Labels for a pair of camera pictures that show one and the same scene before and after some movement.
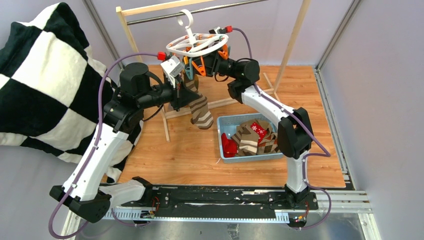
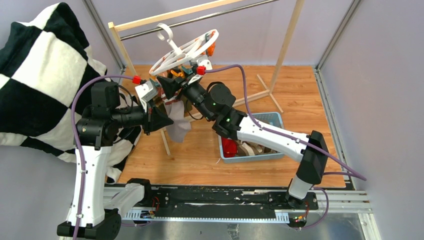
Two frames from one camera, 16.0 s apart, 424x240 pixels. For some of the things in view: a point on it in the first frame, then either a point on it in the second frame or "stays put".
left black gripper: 183,96 → 154,119
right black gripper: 212,63 → 170,87
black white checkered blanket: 53,92 stays put
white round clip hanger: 194,45 → 179,56
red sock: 229,146 stays put
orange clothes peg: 224,53 → 211,49
